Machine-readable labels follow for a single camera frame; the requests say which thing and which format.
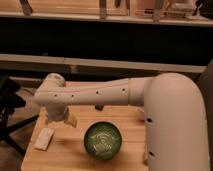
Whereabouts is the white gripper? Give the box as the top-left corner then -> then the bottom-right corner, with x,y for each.
46,106 -> 77,128

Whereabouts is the white rectangular sponge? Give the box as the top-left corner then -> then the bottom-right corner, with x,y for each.
34,128 -> 54,151

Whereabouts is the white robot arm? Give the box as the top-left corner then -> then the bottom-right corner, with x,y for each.
34,73 -> 211,171

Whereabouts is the green ceramic bowl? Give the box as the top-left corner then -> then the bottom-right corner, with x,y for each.
84,121 -> 122,160

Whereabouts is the black rectangular block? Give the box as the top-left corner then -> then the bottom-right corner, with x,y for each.
95,105 -> 104,111

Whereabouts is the wooden table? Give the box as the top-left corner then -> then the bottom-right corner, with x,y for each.
21,105 -> 148,171

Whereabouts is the black office chair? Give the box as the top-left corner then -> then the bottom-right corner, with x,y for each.
0,75 -> 40,171

